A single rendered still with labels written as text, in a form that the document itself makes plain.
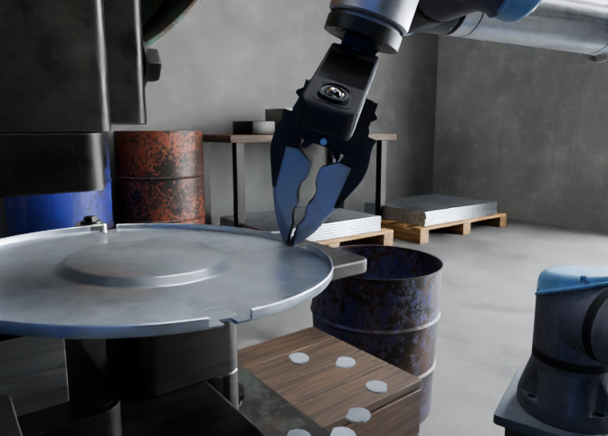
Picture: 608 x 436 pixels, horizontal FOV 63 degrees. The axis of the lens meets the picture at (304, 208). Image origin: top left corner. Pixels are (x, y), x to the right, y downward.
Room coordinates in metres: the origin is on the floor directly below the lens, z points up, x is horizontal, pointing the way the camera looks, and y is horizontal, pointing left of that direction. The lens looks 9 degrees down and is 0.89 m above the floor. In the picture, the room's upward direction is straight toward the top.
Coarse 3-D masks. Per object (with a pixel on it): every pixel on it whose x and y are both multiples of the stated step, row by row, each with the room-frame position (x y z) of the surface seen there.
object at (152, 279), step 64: (0, 256) 0.38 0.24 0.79; (64, 256) 0.39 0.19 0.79; (128, 256) 0.37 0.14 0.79; (192, 256) 0.38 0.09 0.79; (256, 256) 0.41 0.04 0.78; (320, 256) 0.42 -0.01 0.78; (0, 320) 0.24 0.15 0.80; (64, 320) 0.25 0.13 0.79; (128, 320) 0.26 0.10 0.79; (192, 320) 0.25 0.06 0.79
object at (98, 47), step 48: (0, 0) 0.26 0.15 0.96; (48, 0) 0.27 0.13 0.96; (96, 0) 0.29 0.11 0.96; (0, 48) 0.26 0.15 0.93; (48, 48) 0.27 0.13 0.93; (96, 48) 0.29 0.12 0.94; (144, 48) 0.33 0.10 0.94; (0, 96) 0.26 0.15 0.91; (48, 96) 0.27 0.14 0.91; (96, 96) 0.28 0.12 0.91; (144, 96) 0.33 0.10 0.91
